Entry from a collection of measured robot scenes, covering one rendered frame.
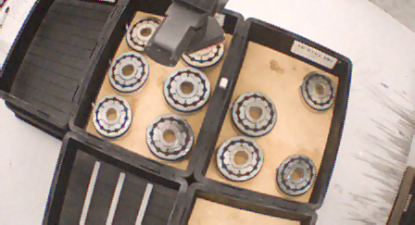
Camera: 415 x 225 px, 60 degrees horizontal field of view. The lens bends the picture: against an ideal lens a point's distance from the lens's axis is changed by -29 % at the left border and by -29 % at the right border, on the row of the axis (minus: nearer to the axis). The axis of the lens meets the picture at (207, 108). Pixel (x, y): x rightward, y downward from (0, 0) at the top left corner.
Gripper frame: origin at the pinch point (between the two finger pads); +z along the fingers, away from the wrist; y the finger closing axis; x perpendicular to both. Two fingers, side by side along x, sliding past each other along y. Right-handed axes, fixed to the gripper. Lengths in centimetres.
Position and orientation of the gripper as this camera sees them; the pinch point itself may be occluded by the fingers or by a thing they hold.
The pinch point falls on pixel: (188, 51)
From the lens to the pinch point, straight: 89.8
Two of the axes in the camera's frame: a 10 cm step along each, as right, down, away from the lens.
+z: -0.4, 3.2, 9.5
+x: -4.3, -8.6, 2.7
